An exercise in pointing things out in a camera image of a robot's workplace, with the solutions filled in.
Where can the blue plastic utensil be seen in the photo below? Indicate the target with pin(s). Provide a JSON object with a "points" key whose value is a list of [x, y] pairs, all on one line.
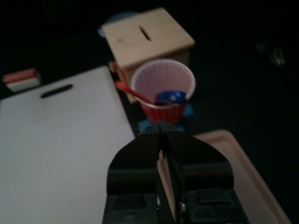
{"points": [[171, 96]]}

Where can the wooden box with slot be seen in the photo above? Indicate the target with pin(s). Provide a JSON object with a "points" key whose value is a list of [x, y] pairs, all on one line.
{"points": [[147, 43]]}

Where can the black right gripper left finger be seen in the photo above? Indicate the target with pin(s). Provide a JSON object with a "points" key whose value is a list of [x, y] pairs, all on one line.
{"points": [[133, 163]]}

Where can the red plastic cup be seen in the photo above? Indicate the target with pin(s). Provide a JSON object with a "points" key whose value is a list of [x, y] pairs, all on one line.
{"points": [[163, 112]]}

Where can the red plastic utensil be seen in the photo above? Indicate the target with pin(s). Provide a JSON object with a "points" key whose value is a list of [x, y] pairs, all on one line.
{"points": [[130, 91]]}

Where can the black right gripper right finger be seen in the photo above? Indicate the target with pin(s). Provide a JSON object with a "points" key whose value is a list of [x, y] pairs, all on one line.
{"points": [[202, 169]]}

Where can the beige rectangular plate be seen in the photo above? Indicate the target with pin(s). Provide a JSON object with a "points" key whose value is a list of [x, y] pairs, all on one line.
{"points": [[249, 180]]}

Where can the white cutting board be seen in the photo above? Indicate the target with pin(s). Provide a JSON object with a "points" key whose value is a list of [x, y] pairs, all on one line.
{"points": [[58, 145]]}

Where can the red and white toy sushi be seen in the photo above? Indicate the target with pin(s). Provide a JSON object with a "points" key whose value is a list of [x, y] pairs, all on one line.
{"points": [[22, 80]]}

